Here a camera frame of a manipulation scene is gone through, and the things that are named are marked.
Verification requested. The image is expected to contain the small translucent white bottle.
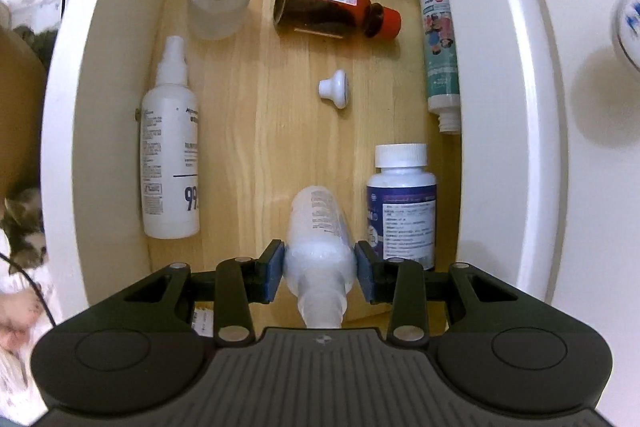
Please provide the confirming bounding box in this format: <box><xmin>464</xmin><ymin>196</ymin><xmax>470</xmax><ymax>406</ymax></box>
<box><xmin>283</xmin><ymin>185</ymin><xmax>357</xmax><ymax>329</ymax></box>

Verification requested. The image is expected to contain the loose white drawer knob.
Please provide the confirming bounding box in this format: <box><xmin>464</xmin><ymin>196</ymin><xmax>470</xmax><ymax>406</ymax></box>
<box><xmin>318</xmin><ymin>69</ymin><xmax>349</xmax><ymax>109</ymax></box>

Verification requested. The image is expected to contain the white wooden drawer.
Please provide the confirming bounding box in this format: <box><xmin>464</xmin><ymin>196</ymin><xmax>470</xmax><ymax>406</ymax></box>
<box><xmin>41</xmin><ymin>0</ymin><xmax>639</xmax><ymax>426</ymax></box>

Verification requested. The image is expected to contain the floral ceramic drawer knob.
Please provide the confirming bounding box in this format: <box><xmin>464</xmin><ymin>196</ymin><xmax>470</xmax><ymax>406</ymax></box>
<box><xmin>612</xmin><ymin>0</ymin><xmax>640</xmax><ymax>79</ymax></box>

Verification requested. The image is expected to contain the white blue pill bottle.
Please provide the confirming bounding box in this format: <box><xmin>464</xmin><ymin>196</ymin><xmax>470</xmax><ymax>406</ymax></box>
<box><xmin>367</xmin><ymin>143</ymin><xmax>437</xmax><ymax>270</ymax></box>

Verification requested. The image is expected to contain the white spray bottle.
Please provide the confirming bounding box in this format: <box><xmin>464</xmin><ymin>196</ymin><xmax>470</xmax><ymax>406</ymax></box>
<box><xmin>140</xmin><ymin>36</ymin><xmax>200</xmax><ymax>239</ymax></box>

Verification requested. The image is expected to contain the teal pink printed tube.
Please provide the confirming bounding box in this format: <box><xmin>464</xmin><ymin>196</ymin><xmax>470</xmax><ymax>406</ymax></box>
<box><xmin>420</xmin><ymin>0</ymin><xmax>462</xmax><ymax>134</ymax></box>

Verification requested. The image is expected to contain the bare foot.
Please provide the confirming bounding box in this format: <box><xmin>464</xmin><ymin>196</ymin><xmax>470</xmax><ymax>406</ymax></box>
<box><xmin>0</xmin><ymin>288</ymin><xmax>43</xmax><ymax>351</ymax></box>

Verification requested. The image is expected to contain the tabby cat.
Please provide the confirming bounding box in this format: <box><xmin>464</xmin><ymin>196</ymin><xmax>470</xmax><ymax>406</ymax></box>
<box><xmin>1</xmin><ymin>187</ymin><xmax>48</xmax><ymax>270</ymax></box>

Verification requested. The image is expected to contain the brown bottle red cap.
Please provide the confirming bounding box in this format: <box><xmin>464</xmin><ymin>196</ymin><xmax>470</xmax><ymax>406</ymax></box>
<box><xmin>272</xmin><ymin>0</ymin><xmax>402</xmax><ymax>41</ymax></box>

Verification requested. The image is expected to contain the black cable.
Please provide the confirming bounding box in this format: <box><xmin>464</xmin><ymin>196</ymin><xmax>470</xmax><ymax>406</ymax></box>
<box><xmin>0</xmin><ymin>251</ymin><xmax>59</xmax><ymax>327</ymax></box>

